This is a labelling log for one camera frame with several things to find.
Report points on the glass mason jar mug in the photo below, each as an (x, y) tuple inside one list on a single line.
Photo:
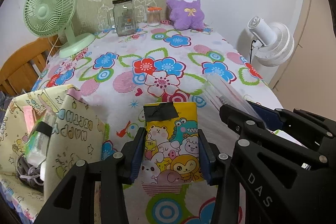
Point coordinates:
[(124, 17)]

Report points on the cotton swab jar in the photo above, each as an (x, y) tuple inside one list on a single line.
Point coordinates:
[(153, 16)]

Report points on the yellow cartoon storage box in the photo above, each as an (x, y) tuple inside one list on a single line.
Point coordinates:
[(77, 133)]

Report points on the white standing fan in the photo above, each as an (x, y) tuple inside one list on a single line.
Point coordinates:
[(272, 44)]

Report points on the pink paper pack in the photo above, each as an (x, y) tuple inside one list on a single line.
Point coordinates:
[(30, 117)]

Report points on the green desk fan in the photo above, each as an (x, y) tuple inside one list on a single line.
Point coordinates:
[(46, 18)]

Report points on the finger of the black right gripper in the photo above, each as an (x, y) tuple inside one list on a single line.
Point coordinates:
[(284, 181), (313, 131)]

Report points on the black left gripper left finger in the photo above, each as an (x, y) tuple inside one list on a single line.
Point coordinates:
[(72, 201)]

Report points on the purple plush bunny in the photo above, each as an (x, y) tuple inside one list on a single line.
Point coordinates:
[(186, 14)]

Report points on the green tissue pack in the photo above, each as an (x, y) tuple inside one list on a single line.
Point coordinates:
[(37, 146)]

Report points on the yellow cartoon tissue pack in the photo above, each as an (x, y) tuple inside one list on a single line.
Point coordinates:
[(171, 153)]

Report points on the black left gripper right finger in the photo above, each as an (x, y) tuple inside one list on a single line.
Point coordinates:
[(218, 171)]

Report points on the clear plastic pouch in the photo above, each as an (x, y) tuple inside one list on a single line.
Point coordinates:
[(219, 92)]

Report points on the wooden bed headboard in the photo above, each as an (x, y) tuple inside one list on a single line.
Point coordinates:
[(23, 68)]

